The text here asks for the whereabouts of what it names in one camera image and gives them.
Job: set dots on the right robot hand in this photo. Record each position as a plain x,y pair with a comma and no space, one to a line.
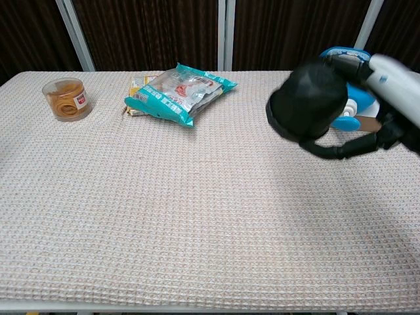
393,85

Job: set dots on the black faceted dice cup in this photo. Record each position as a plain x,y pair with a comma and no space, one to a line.
311,95

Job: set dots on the blue pump bottle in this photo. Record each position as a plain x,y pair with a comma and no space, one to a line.
361,98

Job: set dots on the white flat cardboard box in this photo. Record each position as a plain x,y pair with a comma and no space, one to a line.
369,124

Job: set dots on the teal snack bag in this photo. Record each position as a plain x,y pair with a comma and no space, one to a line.
177,95

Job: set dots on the beige waffle tablecloth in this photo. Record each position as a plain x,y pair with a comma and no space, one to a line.
197,197

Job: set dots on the dark brown curtain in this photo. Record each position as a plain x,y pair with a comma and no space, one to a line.
147,33

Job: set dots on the yellow snack packet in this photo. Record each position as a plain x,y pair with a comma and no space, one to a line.
136,83

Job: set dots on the clear jar of rubber bands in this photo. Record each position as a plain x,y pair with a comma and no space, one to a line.
65,100

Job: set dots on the white slanted frame post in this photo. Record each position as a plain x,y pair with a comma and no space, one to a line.
369,23
75,36

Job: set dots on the white upright frame post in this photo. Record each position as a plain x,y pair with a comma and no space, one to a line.
226,33

